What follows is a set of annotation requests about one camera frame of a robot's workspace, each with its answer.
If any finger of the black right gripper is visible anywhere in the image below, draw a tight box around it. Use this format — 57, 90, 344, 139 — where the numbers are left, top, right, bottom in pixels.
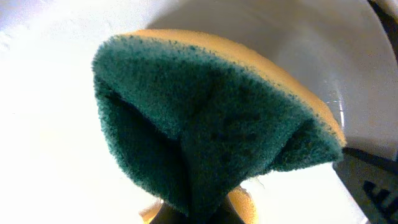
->
333, 147, 397, 224

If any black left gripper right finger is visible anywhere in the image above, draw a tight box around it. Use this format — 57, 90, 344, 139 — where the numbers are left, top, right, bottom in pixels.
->
214, 196, 244, 224

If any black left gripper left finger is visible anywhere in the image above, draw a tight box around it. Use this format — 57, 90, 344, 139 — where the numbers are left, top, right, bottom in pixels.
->
150, 203, 188, 224

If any green yellow sponge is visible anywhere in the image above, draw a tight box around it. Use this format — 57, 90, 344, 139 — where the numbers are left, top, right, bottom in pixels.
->
92, 29, 346, 223

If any grey plate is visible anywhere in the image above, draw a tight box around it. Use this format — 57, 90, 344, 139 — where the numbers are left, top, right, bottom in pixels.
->
1, 1, 397, 223

